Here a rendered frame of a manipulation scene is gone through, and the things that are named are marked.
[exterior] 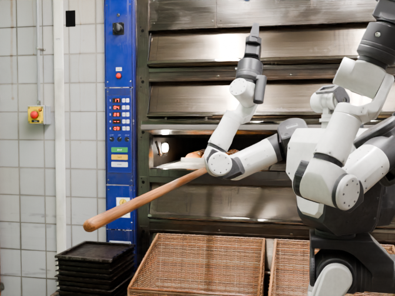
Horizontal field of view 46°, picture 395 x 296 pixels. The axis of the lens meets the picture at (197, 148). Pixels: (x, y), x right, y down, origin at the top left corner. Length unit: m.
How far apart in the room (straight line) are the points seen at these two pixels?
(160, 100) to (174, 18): 0.42
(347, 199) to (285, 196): 1.34
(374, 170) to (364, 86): 0.20
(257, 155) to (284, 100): 0.81
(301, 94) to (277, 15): 0.40
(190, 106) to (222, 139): 0.84
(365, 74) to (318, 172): 0.24
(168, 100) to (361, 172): 1.47
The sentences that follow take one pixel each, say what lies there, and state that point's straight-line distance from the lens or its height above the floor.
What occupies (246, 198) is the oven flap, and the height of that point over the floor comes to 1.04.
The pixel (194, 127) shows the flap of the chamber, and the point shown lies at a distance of 2.23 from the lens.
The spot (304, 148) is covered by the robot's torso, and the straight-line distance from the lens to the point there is 1.40.
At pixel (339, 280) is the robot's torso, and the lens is 1.44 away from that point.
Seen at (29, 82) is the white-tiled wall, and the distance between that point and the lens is 2.73.
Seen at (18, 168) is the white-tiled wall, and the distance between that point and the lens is 2.77.
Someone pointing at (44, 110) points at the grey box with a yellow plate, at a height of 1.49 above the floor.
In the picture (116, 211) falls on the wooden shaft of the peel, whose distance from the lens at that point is 1.20.
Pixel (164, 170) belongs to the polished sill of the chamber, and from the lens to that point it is 2.43.
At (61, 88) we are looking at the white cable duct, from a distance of 2.62.
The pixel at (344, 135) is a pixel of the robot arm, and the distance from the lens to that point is 1.06.
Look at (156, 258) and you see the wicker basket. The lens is 2.45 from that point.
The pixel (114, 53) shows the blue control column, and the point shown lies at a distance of 2.50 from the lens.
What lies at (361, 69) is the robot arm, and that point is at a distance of 1.11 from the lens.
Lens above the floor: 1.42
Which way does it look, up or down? 3 degrees down
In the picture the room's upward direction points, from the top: straight up
